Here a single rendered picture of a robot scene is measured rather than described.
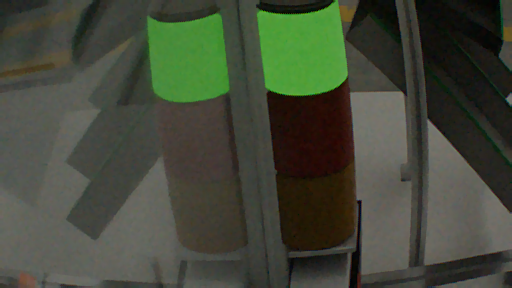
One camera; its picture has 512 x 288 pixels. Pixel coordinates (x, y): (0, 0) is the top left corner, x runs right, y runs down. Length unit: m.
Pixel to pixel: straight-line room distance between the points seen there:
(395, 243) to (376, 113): 0.32
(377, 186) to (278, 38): 0.89
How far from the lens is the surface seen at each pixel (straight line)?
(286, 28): 0.68
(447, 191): 1.54
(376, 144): 1.65
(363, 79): 3.71
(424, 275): 1.21
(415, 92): 1.16
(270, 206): 0.74
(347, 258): 0.77
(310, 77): 0.69
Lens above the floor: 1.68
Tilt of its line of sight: 29 degrees down
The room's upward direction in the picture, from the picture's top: 7 degrees counter-clockwise
